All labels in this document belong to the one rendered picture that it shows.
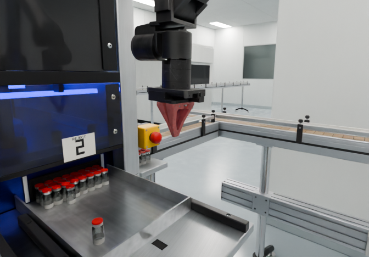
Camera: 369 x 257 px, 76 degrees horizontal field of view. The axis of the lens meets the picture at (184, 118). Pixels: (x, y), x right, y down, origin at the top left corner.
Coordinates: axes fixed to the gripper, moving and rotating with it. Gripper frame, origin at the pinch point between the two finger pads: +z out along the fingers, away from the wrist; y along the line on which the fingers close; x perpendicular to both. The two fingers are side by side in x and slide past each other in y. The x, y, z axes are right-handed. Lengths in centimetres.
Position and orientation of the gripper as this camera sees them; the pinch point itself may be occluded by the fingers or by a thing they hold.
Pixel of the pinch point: (175, 132)
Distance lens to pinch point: 48.6
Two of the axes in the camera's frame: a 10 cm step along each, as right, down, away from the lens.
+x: -6.3, 1.4, -7.6
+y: -7.7, -1.5, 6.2
